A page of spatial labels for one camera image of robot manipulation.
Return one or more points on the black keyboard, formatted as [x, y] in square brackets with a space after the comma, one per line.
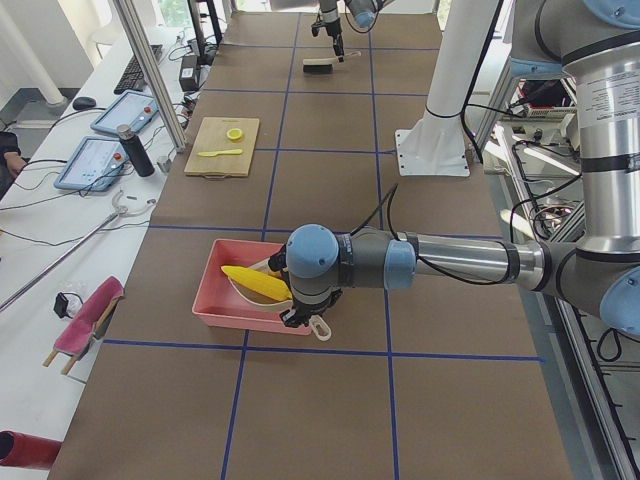
[132, 78]

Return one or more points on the bamboo cutting board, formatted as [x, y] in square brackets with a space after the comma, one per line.
[211, 136]

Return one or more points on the beige hand brush black bristles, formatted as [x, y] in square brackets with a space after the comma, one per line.
[319, 66]

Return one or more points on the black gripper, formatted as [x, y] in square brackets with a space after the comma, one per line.
[335, 33]
[311, 309]

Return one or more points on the seated person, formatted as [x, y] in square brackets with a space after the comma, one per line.
[12, 162]

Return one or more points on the yellow plastic toy knife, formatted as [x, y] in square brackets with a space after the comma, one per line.
[211, 154]

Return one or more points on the far blue teach pendant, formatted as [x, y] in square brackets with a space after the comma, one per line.
[131, 108]

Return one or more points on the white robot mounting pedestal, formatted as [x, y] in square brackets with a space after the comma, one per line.
[435, 145]

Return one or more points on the red cylinder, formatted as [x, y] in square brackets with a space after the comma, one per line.
[27, 451]

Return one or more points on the black water bottle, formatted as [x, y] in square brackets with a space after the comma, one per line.
[135, 151]

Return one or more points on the black computer mouse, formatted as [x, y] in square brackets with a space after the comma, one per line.
[81, 103]

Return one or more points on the blue teach pendant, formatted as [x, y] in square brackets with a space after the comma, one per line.
[131, 108]
[94, 166]

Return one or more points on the pink plastic bin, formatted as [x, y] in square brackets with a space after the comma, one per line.
[218, 303]

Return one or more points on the yellow lemon slice toy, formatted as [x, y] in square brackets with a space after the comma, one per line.
[235, 134]

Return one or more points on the black power adapter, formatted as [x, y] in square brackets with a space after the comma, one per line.
[189, 75]

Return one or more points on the near blue teach pendant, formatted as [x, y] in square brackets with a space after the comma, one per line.
[94, 166]

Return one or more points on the beige plastic dustpan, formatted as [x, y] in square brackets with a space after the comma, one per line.
[255, 295]

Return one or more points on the aluminium frame post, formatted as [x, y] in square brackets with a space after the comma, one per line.
[142, 51]

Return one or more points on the yellow toy corn cob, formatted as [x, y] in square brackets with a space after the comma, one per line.
[258, 282]

